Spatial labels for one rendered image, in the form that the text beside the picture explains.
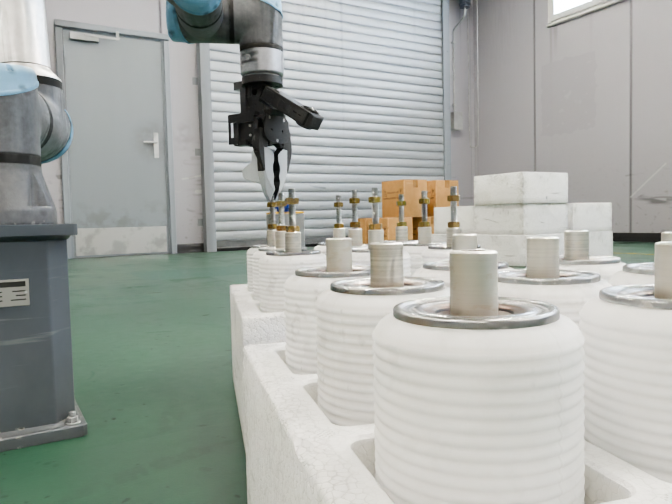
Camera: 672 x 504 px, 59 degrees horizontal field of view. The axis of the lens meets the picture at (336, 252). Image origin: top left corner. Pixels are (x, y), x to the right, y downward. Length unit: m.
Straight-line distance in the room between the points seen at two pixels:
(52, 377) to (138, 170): 5.12
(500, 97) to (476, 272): 7.61
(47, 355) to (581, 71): 6.64
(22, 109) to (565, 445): 0.83
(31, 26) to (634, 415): 1.01
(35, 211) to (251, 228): 5.37
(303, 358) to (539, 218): 3.21
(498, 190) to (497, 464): 3.41
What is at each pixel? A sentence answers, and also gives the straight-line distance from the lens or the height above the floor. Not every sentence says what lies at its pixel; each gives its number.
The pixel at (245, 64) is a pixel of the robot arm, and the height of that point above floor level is 0.56.
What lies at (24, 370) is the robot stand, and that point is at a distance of 0.92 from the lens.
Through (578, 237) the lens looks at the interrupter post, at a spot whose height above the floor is 0.27.
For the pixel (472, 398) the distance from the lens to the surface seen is 0.25.
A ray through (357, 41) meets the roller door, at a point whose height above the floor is 2.31.
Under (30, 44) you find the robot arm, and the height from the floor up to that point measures 0.59.
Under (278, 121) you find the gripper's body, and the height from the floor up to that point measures 0.47.
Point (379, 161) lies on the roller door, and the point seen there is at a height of 0.96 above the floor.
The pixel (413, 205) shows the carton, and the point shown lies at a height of 0.39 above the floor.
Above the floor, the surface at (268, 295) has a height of 0.20.
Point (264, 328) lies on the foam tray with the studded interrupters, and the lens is 0.74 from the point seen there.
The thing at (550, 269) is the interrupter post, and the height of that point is 0.26.
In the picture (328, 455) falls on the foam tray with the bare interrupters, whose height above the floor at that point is 0.18.
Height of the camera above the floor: 0.30
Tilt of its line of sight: 3 degrees down
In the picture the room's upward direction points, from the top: 1 degrees counter-clockwise
